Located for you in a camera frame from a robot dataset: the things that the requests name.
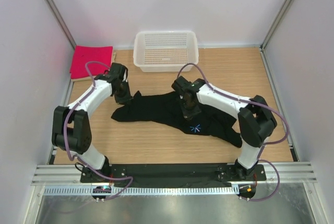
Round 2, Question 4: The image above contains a black t-shirt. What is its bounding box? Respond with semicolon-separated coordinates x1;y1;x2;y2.
111;91;242;148

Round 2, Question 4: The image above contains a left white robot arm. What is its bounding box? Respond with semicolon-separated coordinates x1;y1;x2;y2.
52;61;132;176

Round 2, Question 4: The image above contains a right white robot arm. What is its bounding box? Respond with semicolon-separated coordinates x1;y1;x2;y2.
172;76;277;179

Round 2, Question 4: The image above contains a folded beige t-shirt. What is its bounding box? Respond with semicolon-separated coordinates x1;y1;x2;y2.
71;51;116;82

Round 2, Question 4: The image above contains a folded pink t-shirt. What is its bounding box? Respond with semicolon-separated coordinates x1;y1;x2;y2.
69;45;113;80

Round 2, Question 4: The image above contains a white perforated plastic basket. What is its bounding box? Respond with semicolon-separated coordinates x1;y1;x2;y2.
133;31;199;72

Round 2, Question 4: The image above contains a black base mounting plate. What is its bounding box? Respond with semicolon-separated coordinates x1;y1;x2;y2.
79;163;267;188

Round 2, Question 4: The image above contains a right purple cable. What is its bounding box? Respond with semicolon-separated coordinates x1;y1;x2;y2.
177;63;291;203

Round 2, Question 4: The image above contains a purple cable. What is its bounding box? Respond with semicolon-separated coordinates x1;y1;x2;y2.
177;63;291;203
64;61;134;200

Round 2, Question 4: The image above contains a white slotted cable duct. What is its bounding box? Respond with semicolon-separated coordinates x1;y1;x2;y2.
43;184;239;197

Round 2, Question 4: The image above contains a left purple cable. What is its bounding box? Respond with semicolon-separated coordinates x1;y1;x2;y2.
64;61;134;200

